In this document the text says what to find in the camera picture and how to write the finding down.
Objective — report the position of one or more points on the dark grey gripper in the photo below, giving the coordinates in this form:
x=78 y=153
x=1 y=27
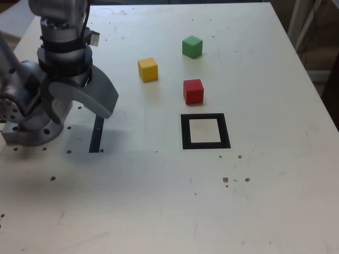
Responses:
x=72 y=79

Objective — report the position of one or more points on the yellow cube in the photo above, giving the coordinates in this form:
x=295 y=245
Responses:
x=147 y=70

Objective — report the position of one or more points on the red cube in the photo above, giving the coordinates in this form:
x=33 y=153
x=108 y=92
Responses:
x=193 y=92

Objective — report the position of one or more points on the green cube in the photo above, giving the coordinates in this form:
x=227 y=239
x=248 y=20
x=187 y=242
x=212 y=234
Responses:
x=192 y=47

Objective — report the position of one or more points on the black tape square outline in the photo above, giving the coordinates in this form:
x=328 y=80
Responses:
x=185 y=132

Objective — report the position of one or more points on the black tape strip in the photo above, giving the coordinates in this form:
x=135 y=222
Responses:
x=95 y=140

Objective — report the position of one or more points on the pale side table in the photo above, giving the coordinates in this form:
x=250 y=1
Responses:
x=13 y=23

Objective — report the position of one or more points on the small wrist camera box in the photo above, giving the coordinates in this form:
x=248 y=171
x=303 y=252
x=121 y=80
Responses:
x=93 y=38

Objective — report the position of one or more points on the white background frame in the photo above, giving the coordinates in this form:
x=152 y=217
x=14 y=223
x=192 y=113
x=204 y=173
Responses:
x=294 y=21

